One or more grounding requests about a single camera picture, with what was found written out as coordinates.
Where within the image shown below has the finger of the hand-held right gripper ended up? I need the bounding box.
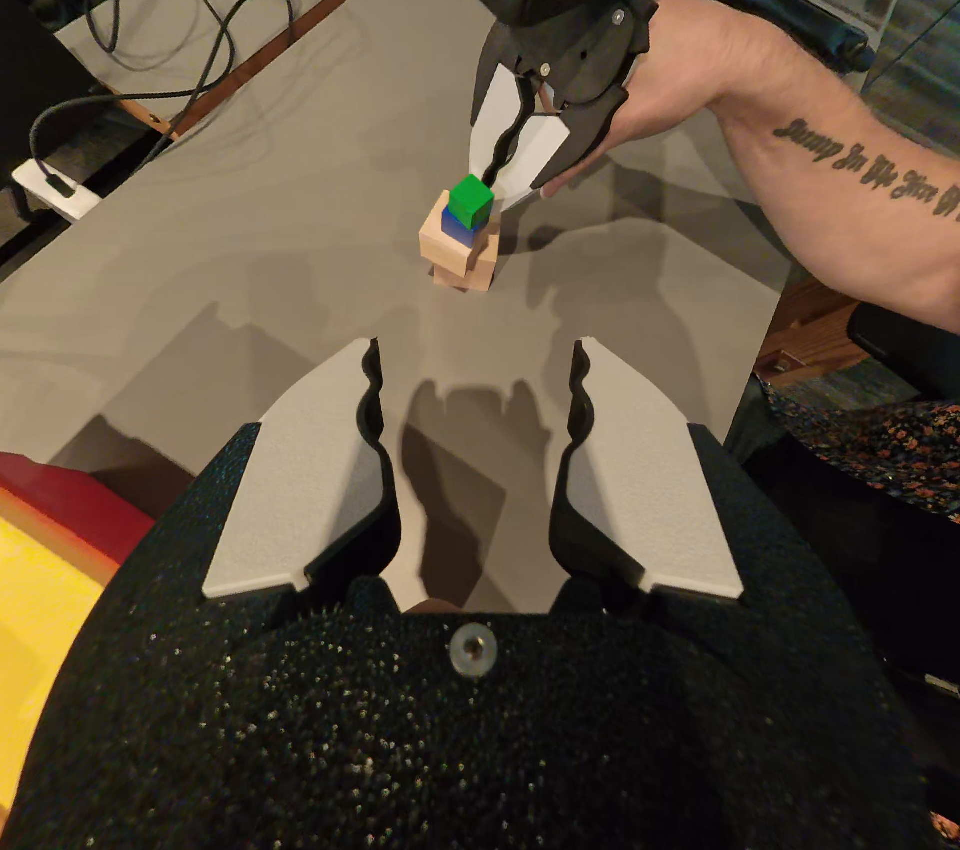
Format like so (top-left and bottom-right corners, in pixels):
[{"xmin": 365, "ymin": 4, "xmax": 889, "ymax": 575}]
[
  {"xmin": 492, "ymin": 87, "xmax": 630, "ymax": 211},
  {"xmin": 468, "ymin": 29, "xmax": 537, "ymax": 187}
]

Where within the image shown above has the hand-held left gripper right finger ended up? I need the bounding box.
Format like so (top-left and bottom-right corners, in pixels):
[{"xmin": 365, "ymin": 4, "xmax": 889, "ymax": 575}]
[{"xmin": 549, "ymin": 336, "xmax": 745, "ymax": 601}]

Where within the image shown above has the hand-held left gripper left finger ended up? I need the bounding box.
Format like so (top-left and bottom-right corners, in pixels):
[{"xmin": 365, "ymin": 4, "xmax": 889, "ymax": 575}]
[{"xmin": 201, "ymin": 337, "xmax": 404, "ymax": 602}]

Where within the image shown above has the green wooden cube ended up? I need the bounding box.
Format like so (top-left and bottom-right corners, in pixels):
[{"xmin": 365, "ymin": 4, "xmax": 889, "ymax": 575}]
[{"xmin": 448, "ymin": 174, "xmax": 496, "ymax": 230}]

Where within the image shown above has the blue wooden cube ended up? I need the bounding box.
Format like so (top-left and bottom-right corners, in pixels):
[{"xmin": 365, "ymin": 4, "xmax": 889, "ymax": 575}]
[{"xmin": 441, "ymin": 205, "xmax": 492, "ymax": 248}]

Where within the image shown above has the pale wooden cube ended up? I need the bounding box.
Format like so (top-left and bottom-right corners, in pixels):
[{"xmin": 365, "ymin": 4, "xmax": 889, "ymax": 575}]
[
  {"xmin": 419, "ymin": 192, "xmax": 496, "ymax": 265},
  {"xmin": 432, "ymin": 228, "xmax": 502, "ymax": 293}
]

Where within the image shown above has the person's right forearm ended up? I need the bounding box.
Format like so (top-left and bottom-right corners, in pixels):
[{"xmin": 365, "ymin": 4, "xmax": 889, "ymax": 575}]
[{"xmin": 708, "ymin": 33, "xmax": 960, "ymax": 334}]

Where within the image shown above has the person's right hand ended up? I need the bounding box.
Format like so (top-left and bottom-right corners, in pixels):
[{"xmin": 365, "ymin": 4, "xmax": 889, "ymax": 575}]
[{"xmin": 540, "ymin": 0, "xmax": 760, "ymax": 200}]

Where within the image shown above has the grey table mat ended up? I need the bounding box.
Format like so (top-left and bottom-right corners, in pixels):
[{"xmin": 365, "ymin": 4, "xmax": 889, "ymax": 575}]
[{"xmin": 0, "ymin": 0, "xmax": 794, "ymax": 615}]

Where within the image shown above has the floral patterned clothing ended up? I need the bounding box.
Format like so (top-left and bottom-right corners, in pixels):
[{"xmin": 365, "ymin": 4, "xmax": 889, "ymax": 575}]
[{"xmin": 757, "ymin": 378, "xmax": 960, "ymax": 523}]

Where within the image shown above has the red and yellow box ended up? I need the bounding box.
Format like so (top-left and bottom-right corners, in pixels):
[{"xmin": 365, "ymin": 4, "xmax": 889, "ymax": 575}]
[{"xmin": 0, "ymin": 451, "xmax": 156, "ymax": 815}]

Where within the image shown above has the black chair armrest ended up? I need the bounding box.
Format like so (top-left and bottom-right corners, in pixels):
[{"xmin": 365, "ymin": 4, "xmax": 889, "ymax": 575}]
[{"xmin": 847, "ymin": 301, "xmax": 960, "ymax": 401}]

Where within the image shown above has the black braided cable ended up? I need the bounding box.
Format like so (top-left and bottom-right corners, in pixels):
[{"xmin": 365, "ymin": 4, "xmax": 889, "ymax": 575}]
[{"xmin": 30, "ymin": 0, "xmax": 295, "ymax": 199}]

